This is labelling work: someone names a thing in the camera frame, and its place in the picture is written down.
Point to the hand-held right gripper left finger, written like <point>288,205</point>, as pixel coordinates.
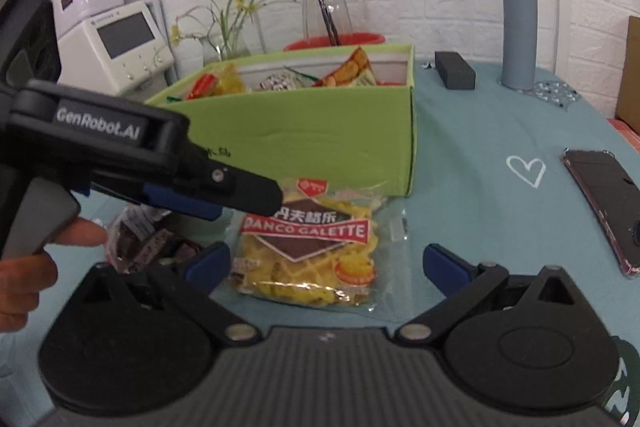
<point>207,262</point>

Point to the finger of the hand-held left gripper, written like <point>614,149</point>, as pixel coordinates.
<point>185,206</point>
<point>235,189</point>

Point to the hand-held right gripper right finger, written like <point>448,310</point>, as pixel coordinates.
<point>445,267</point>

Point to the dark chocolate snack packet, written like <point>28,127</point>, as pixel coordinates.
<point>145,242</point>

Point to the yellow waffle snack packet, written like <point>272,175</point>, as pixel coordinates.
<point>300,277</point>

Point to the green cardboard box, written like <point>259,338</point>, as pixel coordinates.
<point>325,137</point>

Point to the silver snack packet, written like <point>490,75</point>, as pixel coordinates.
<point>280,82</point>

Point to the person's left hand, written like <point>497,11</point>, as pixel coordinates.
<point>20,287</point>

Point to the white appliance with screen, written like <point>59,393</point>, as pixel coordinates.
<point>145,62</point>

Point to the red-orange snack packet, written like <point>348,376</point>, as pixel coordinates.
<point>202,88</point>

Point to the small yellow snack packet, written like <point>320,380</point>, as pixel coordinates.
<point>231,82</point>

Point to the teal tablecloth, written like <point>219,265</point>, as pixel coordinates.
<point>475,147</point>

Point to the glass vase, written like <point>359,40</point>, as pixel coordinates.
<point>225,49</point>

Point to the orange chips packet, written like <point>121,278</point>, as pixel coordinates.
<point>350,69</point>

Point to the black smartphone in clear case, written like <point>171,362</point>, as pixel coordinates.
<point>605,192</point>

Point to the yellow-flowered green plant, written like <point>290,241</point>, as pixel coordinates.
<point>241,2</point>

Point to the red plastic basin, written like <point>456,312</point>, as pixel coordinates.
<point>360,38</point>

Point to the small black box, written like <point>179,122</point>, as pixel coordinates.
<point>455,69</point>

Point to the dark stick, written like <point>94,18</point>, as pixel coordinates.
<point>326,9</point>

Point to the scattered shiny beads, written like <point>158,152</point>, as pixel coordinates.
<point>550,92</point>

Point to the glass pitcher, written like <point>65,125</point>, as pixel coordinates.
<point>350,17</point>

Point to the grey-blue cylinder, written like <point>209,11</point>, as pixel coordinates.
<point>520,32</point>

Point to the brown cardboard box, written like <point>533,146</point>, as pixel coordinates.
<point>630,77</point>

